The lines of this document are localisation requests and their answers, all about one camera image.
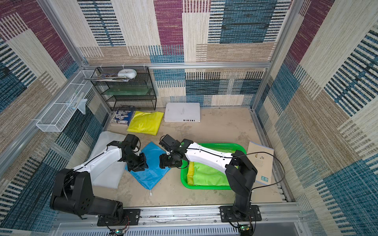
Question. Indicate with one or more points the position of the white wire wall basket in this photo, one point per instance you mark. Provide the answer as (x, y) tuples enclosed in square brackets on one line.
[(71, 99)]

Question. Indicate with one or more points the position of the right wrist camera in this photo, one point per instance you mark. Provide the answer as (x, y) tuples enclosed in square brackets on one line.
[(169, 144)]

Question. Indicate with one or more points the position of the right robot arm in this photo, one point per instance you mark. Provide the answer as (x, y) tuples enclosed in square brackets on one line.
[(240, 172)]

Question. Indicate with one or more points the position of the white flat box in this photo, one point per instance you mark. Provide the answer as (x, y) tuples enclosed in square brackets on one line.
[(182, 113)]

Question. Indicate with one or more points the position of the blue printed packet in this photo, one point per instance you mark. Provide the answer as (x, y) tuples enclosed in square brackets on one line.
[(122, 117)]

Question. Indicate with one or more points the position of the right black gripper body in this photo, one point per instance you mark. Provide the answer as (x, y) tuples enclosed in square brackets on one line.
[(166, 160)]

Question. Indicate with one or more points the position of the white folded raincoat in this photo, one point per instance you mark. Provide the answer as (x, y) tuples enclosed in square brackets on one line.
[(105, 165)]

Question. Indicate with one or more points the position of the white round object on shelf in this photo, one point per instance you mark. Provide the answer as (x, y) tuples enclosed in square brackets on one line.
[(127, 73)]

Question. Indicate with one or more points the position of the blue raincoat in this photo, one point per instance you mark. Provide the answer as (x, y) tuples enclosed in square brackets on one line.
[(151, 176)]

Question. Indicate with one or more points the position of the small yellow folded raincoat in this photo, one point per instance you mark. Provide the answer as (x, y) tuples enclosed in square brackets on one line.
[(146, 123)]

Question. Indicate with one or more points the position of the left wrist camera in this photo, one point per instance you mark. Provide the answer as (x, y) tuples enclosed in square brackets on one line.
[(132, 143)]

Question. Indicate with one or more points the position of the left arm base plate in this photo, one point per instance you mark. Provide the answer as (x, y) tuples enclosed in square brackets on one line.
[(125, 217)]

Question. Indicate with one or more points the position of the green plastic basket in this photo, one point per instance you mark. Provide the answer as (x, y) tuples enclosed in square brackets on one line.
[(218, 147)]

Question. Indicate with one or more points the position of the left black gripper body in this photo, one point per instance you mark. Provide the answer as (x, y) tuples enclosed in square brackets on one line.
[(136, 162)]

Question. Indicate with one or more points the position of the cardboard box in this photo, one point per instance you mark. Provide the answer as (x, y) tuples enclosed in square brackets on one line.
[(261, 157)]

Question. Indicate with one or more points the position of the large yellow raincoat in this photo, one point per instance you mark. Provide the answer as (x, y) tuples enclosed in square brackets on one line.
[(190, 174)]

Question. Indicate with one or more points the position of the lime green raincoat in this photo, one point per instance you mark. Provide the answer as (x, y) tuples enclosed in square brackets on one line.
[(204, 175)]

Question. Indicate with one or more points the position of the black wire shelf rack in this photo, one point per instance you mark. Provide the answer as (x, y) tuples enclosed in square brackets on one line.
[(138, 93)]

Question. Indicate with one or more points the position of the magazines on shelf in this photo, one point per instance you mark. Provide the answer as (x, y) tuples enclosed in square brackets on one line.
[(108, 78)]

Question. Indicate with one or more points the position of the aluminium front rail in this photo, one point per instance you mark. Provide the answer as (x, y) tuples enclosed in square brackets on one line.
[(271, 219)]

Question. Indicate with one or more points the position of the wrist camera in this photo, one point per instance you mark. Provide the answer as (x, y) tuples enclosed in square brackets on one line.
[(169, 144), (132, 143)]

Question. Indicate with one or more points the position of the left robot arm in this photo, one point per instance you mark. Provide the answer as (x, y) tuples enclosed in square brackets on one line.
[(73, 192)]

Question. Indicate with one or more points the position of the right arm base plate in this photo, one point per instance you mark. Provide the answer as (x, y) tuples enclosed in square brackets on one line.
[(230, 214)]

